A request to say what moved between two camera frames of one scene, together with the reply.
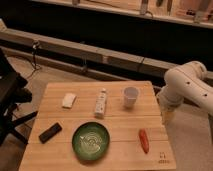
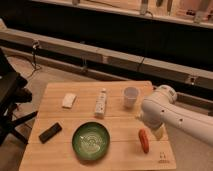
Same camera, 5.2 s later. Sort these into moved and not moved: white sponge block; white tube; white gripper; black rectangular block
Moved: white gripper
Not moved: black rectangular block; white tube; white sponge block
